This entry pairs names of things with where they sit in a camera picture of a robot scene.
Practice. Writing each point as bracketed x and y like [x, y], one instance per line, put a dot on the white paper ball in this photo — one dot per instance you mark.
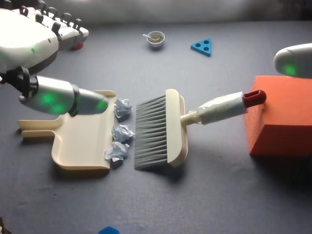
[117, 151]
[122, 132]
[123, 107]

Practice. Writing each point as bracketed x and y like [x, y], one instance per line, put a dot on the grey table cloth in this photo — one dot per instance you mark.
[156, 200]

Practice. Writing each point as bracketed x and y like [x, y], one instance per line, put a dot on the blue triangle block with holes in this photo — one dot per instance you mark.
[202, 47]

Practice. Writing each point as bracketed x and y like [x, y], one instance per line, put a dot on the red cylinder block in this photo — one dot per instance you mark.
[78, 46]

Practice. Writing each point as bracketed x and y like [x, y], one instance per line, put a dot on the orange foam block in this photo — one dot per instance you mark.
[280, 117]

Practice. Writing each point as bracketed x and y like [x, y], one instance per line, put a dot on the small white cup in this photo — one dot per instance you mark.
[157, 41]

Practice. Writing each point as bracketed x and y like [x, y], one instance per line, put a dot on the cream plastic dustpan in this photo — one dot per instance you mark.
[80, 139]

